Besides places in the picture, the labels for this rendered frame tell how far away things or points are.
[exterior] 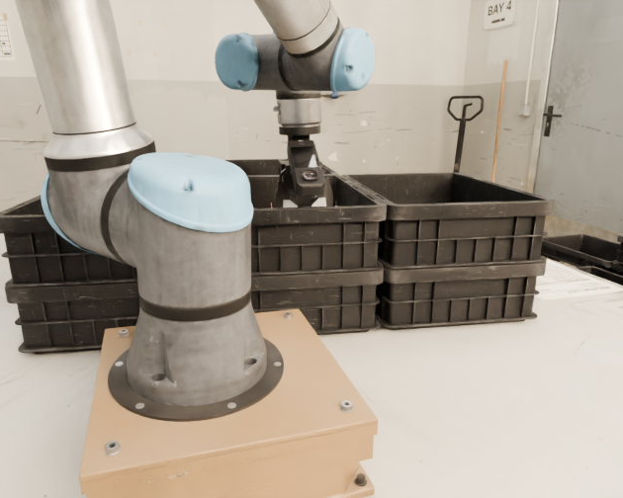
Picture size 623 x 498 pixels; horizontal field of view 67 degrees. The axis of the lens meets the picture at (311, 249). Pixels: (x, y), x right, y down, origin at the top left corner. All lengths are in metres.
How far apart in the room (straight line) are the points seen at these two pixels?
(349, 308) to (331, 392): 0.32
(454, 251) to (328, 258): 0.22
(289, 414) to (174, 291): 0.16
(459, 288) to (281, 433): 0.50
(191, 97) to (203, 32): 0.52
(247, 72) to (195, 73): 3.59
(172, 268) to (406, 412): 0.37
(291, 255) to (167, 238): 0.35
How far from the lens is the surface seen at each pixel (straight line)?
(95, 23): 0.54
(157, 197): 0.44
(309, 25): 0.59
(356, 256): 0.79
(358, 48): 0.62
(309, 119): 0.79
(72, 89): 0.54
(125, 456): 0.46
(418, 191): 1.20
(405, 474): 0.57
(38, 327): 0.86
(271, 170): 1.52
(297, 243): 0.76
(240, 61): 0.69
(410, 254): 0.81
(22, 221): 0.80
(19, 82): 4.33
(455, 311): 0.89
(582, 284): 1.23
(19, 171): 4.38
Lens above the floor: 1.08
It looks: 16 degrees down
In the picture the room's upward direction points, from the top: straight up
